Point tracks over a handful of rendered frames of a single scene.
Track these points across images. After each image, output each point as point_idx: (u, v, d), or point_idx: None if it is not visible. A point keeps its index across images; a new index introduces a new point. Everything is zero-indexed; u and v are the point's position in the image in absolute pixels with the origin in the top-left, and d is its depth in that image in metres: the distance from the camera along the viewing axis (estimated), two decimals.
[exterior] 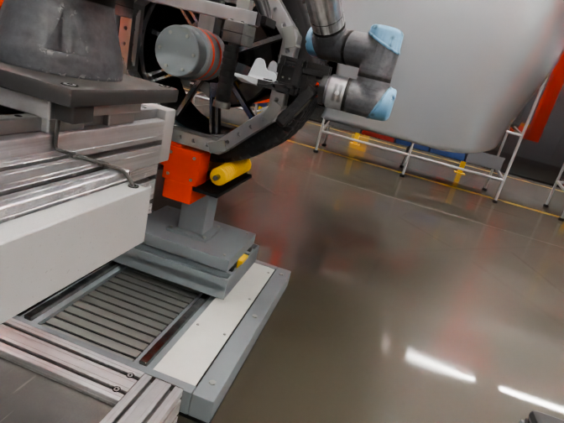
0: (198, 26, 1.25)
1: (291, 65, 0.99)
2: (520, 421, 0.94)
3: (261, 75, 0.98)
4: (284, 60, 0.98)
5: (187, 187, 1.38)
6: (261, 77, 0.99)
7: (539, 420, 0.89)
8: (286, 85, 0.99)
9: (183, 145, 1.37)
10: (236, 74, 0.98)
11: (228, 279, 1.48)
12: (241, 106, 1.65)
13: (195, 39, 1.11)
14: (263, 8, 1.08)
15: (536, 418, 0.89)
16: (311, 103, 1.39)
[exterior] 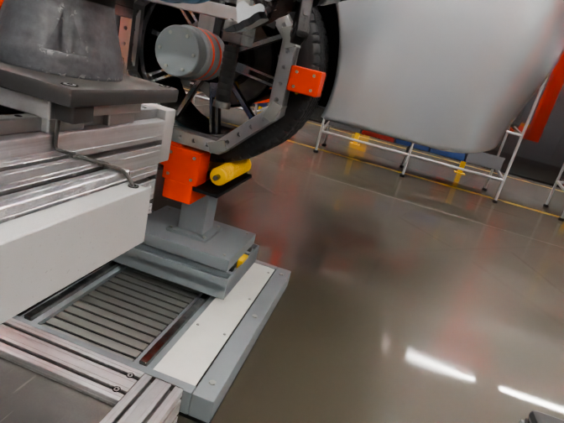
0: (198, 26, 1.25)
1: None
2: (520, 421, 0.94)
3: None
4: None
5: (187, 187, 1.38)
6: None
7: (539, 420, 0.89)
8: None
9: (183, 145, 1.37)
10: None
11: (228, 279, 1.48)
12: (241, 106, 1.65)
13: (195, 39, 1.11)
14: None
15: (536, 418, 0.89)
16: (311, 103, 1.39)
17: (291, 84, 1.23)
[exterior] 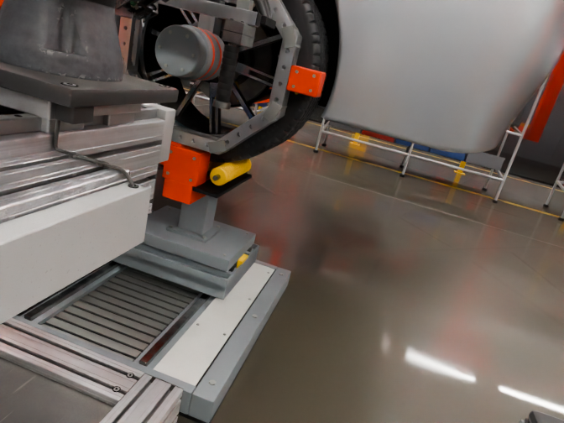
0: (198, 26, 1.25)
1: None
2: (520, 421, 0.94)
3: None
4: None
5: (187, 187, 1.38)
6: None
7: (539, 420, 0.89)
8: None
9: (183, 145, 1.37)
10: None
11: (228, 279, 1.48)
12: (241, 106, 1.65)
13: (195, 39, 1.11)
14: (263, 8, 1.08)
15: (536, 418, 0.89)
16: (311, 103, 1.39)
17: (291, 84, 1.23)
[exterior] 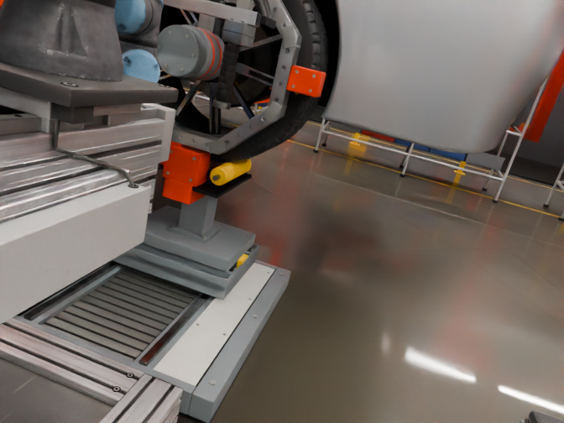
0: (198, 26, 1.25)
1: None
2: (520, 421, 0.94)
3: None
4: None
5: (187, 187, 1.38)
6: None
7: (539, 420, 0.89)
8: None
9: (183, 145, 1.37)
10: None
11: (228, 279, 1.48)
12: (241, 106, 1.65)
13: (195, 39, 1.11)
14: (263, 8, 1.08)
15: (536, 418, 0.89)
16: (311, 103, 1.39)
17: (291, 84, 1.23)
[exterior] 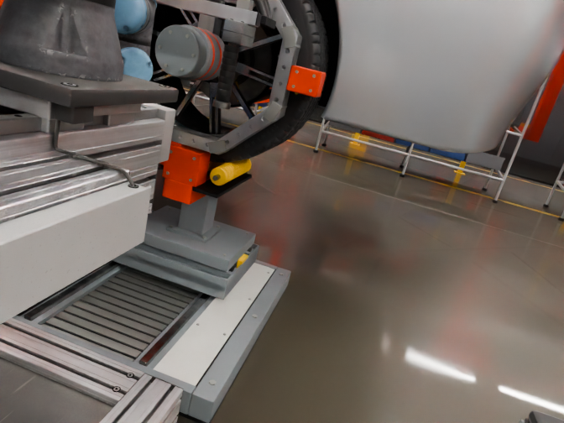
0: (198, 26, 1.25)
1: None
2: (520, 421, 0.94)
3: None
4: None
5: (187, 187, 1.38)
6: None
7: (539, 420, 0.89)
8: None
9: (183, 145, 1.37)
10: None
11: (228, 279, 1.48)
12: (241, 106, 1.65)
13: (195, 39, 1.11)
14: (263, 8, 1.08)
15: (536, 418, 0.89)
16: (311, 103, 1.39)
17: (291, 84, 1.23)
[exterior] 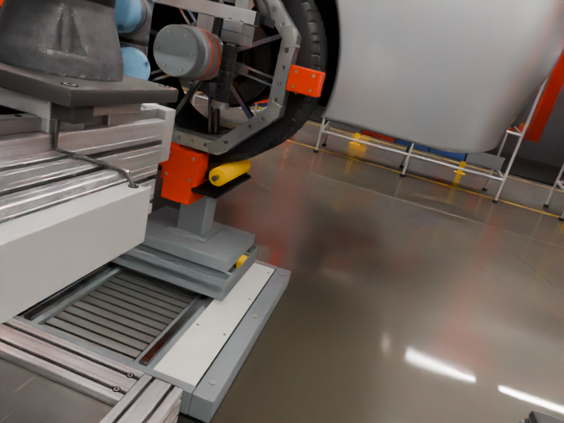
0: (196, 26, 1.25)
1: None
2: (520, 421, 0.94)
3: None
4: None
5: (186, 188, 1.37)
6: None
7: (539, 420, 0.89)
8: None
9: (181, 145, 1.36)
10: None
11: (227, 280, 1.47)
12: None
13: (194, 39, 1.11)
14: (263, 7, 1.07)
15: (536, 418, 0.89)
16: (310, 103, 1.38)
17: (290, 84, 1.22)
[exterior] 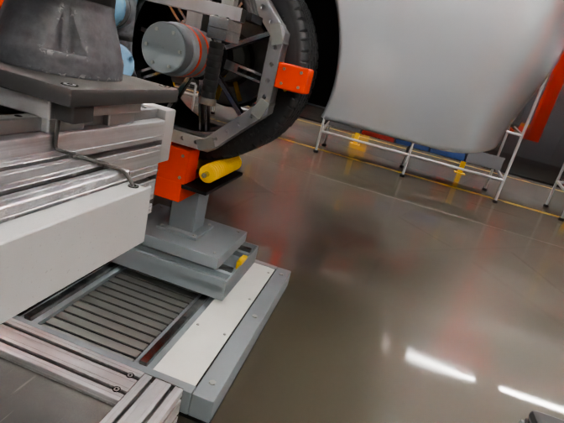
0: (185, 23, 1.25)
1: None
2: (520, 421, 0.94)
3: None
4: None
5: (176, 185, 1.38)
6: None
7: (539, 420, 0.89)
8: None
9: (172, 143, 1.37)
10: None
11: (227, 280, 1.47)
12: (241, 106, 1.65)
13: (181, 36, 1.11)
14: (249, 5, 1.08)
15: (536, 418, 0.89)
16: (300, 101, 1.39)
17: (279, 80, 1.22)
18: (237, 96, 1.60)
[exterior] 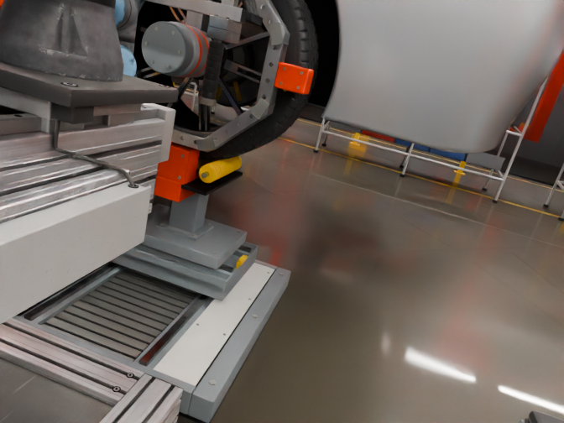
0: (185, 23, 1.25)
1: None
2: (520, 421, 0.94)
3: None
4: None
5: (176, 185, 1.38)
6: None
7: (539, 420, 0.89)
8: None
9: (172, 143, 1.37)
10: None
11: (227, 280, 1.47)
12: (241, 106, 1.65)
13: (181, 36, 1.11)
14: (249, 5, 1.08)
15: (536, 418, 0.89)
16: (300, 101, 1.39)
17: (279, 80, 1.22)
18: (237, 96, 1.60)
